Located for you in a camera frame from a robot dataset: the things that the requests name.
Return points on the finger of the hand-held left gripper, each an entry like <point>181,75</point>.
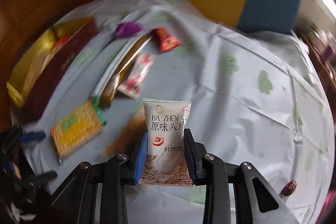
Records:
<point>44,176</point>
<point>34,136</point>

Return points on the clear puffed grain packet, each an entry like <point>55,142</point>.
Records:
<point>123,137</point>

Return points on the red orange snack packet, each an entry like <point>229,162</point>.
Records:
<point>61,41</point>

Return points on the beige snack packet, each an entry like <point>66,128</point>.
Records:
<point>39,69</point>

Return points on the purple candy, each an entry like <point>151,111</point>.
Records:
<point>127,29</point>

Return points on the white green cloud tablecloth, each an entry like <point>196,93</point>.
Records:
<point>236,108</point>

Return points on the white red floral packet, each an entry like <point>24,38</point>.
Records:
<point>136,74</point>

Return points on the gold snack packet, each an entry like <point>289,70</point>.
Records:
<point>123,66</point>

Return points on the yellow cracker packet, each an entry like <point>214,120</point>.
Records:
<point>76,129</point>

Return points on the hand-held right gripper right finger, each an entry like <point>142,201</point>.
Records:
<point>191,161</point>

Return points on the white snack packet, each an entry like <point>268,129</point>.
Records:
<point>168,119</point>

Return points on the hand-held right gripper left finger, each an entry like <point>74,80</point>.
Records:
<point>140,161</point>

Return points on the red date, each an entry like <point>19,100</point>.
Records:
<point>289,187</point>

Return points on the dark red gold-lined box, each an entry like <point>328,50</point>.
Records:
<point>60,74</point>

